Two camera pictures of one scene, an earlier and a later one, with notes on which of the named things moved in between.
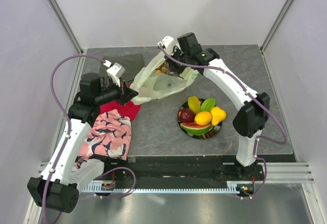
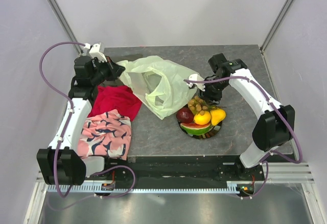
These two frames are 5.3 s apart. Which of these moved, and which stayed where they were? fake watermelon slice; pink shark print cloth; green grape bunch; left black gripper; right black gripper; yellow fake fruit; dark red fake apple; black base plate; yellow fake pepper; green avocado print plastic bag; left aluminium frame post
Moved: green avocado print plastic bag; green grape bunch; left black gripper; right black gripper
Stayed: yellow fake fruit; fake watermelon slice; dark red fake apple; left aluminium frame post; black base plate; yellow fake pepper; pink shark print cloth
